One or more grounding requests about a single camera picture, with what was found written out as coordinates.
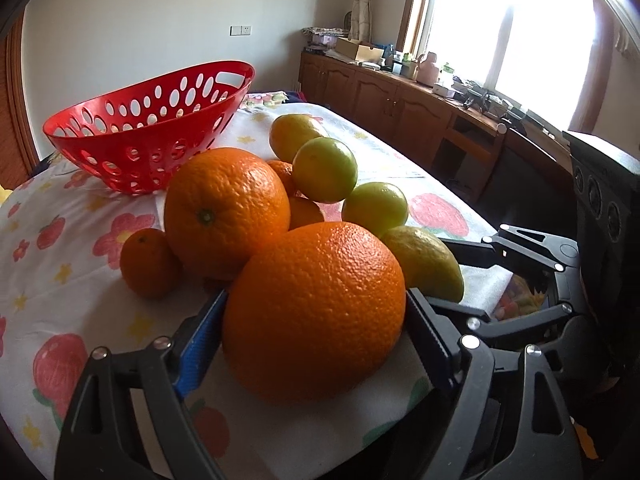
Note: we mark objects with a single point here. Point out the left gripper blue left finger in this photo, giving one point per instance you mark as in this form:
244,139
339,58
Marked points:
195,344

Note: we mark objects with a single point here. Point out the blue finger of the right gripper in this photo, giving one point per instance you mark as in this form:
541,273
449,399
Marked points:
467,320

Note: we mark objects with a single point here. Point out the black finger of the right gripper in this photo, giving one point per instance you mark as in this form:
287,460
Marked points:
515,249

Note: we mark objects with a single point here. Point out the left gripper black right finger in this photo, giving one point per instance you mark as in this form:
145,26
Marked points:
436,342

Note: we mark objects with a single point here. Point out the small mandarin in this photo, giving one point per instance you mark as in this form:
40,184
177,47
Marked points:
284,170
149,267

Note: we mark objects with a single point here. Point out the large orange front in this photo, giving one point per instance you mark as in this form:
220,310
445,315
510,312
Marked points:
313,315

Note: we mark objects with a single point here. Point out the large orange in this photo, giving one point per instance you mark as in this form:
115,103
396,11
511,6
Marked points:
313,315
222,206

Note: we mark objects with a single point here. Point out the small mandarin hidden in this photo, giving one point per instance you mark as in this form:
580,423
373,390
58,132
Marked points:
304,212

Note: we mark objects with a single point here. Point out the brown wooden low cabinet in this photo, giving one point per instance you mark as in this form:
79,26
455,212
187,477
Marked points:
435,133

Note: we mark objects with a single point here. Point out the yellow-green pear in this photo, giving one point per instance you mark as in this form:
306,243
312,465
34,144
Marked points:
426,262

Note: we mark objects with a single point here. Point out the large orange rear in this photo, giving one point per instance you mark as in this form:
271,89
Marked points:
222,206

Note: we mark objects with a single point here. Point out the green lime lower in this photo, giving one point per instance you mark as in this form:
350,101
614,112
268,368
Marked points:
376,206

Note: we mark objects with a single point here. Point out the green lime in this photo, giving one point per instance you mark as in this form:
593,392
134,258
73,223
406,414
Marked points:
325,170
376,206

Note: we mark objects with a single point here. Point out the small mandarin behind oranges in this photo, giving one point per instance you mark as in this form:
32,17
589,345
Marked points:
284,170

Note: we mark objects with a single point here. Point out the pink bottle on cabinet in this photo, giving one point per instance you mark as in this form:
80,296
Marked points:
427,72

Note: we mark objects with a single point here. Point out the green lime upper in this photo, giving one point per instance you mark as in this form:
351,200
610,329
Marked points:
325,170

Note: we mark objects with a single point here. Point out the red perforated plastic basket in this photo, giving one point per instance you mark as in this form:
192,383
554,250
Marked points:
135,138

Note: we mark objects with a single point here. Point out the wooden framed window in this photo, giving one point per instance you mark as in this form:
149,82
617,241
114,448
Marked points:
549,58

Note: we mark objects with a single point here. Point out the yellow-orange citrus far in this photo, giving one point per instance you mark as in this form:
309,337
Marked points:
288,133

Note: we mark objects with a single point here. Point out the brown wooden wardrobe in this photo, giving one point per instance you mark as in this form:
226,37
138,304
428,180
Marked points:
18,155

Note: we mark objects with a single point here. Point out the cardboard box on cabinet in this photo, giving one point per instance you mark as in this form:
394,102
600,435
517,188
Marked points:
357,51

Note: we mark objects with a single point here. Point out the stack of papers on cabinet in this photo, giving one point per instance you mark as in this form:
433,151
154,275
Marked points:
323,38

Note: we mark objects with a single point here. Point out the white wall switch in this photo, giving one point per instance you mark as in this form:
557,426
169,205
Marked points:
240,31

